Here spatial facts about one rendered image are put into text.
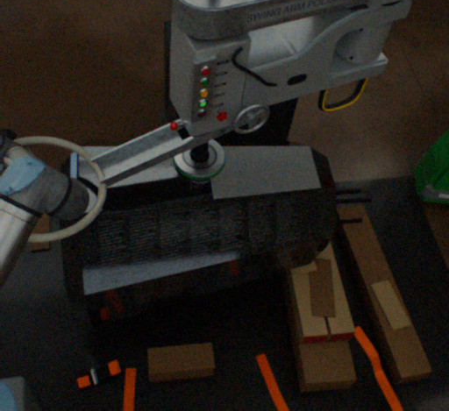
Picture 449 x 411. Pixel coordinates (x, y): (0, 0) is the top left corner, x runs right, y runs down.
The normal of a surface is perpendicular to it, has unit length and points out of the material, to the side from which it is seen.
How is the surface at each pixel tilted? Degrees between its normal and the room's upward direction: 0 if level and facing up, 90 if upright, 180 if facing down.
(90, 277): 45
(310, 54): 90
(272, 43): 4
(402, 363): 0
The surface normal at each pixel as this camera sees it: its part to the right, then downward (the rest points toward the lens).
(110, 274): 0.19, 0.16
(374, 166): 0.09, -0.58
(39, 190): 0.63, 0.18
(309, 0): 0.41, 0.76
